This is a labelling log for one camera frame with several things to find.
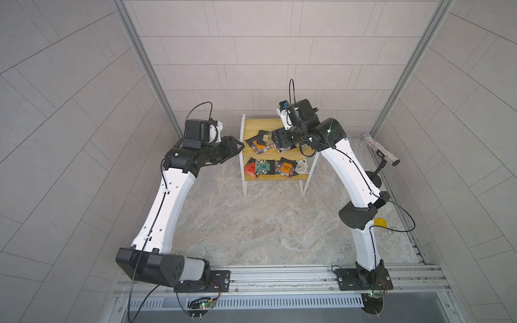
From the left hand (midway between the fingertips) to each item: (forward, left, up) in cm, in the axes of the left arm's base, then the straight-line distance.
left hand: (244, 145), depth 70 cm
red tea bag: (+3, -1, -17) cm, 17 cm away
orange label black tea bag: (+1, -5, -1) cm, 5 cm away
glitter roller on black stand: (+6, -59, -12) cm, 61 cm away
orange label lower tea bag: (+3, -16, -17) cm, 23 cm away
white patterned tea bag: (+2, -23, -16) cm, 28 cm away
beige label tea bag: (+5, -7, -1) cm, 9 cm away
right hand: (+6, -13, 0) cm, 14 cm away
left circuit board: (-44, +14, -31) cm, 56 cm away
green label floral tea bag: (+3, -7, -16) cm, 18 cm away
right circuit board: (-43, -46, -34) cm, 71 cm away
